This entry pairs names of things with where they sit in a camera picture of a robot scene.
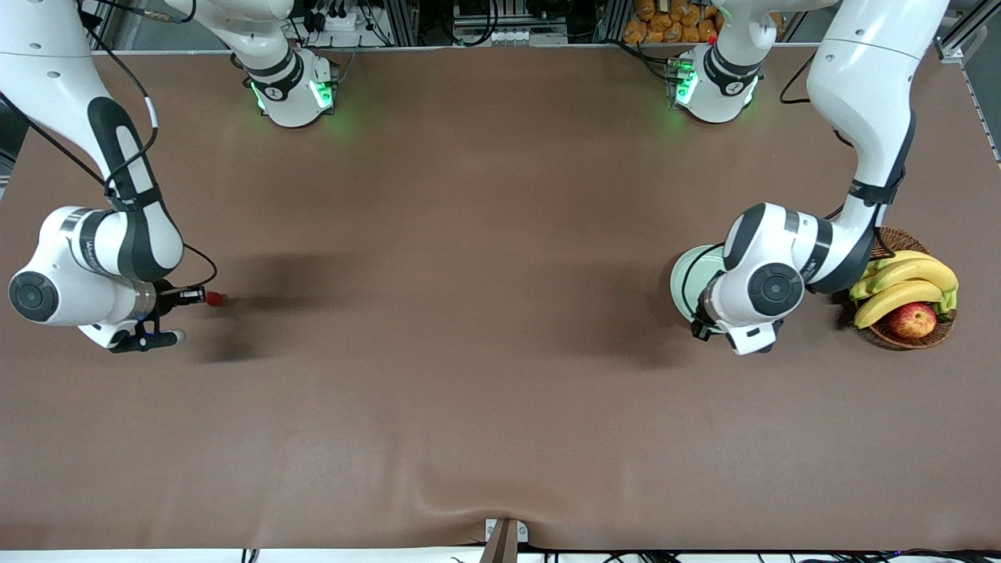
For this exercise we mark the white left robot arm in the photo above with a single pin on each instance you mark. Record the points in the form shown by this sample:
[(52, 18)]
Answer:
[(860, 70)]

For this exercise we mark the white terminal connector strip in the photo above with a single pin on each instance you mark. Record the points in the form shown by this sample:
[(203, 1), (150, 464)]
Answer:
[(516, 36)]

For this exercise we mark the brown wicker basket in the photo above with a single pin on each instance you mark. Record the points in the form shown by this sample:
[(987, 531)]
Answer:
[(942, 332)]

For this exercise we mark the pale green round plate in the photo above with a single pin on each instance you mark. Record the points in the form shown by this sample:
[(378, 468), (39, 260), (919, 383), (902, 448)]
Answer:
[(694, 283)]

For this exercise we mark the aluminium frame strut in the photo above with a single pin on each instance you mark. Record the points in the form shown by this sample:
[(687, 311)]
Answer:
[(403, 23), (952, 51)]

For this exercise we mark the brown table cloth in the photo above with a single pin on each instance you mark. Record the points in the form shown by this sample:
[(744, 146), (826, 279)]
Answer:
[(500, 438)]

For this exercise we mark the yellow banana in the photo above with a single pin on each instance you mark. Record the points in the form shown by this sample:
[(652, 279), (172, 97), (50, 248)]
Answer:
[(919, 272), (862, 292), (907, 256), (891, 301)]

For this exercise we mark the white power strip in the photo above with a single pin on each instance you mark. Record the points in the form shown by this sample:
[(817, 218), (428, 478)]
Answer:
[(340, 22)]

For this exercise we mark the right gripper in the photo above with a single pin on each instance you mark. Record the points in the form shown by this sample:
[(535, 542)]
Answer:
[(166, 298)]

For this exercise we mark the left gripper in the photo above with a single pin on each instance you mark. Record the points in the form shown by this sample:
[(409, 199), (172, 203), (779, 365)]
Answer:
[(706, 306)]

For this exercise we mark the red apple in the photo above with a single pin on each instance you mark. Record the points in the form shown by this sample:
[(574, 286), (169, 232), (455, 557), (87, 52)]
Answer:
[(911, 320)]

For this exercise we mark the bag of orange buns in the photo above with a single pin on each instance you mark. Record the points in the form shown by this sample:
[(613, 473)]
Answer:
[(665, 23)]

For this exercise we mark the metal table clamp bracket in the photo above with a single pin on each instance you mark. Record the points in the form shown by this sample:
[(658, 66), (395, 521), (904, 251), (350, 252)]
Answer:
[(504, 539)]

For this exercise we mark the red strawberry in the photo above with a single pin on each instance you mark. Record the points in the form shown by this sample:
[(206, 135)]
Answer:
[(215, 299)]

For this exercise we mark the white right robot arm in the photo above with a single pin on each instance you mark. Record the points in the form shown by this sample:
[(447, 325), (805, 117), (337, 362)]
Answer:
[(47, 47)]

